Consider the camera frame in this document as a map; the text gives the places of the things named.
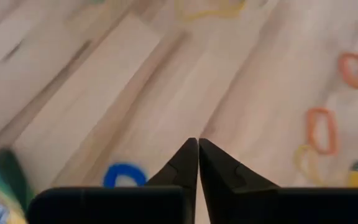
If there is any yellow rubber band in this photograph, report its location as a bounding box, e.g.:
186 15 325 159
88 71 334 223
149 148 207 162
293 144 326 184
174 0 247 22

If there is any orange rubber band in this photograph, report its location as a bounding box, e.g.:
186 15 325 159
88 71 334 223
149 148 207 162
305 107 339 156
337 52 358 90

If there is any blue spiral coil bracelet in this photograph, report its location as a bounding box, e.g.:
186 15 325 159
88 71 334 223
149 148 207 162
103 162 149 189

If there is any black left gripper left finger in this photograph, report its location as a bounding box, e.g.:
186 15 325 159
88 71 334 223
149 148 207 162
26 138 198 224

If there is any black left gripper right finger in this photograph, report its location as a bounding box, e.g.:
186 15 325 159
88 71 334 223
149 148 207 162
199 139 358 224

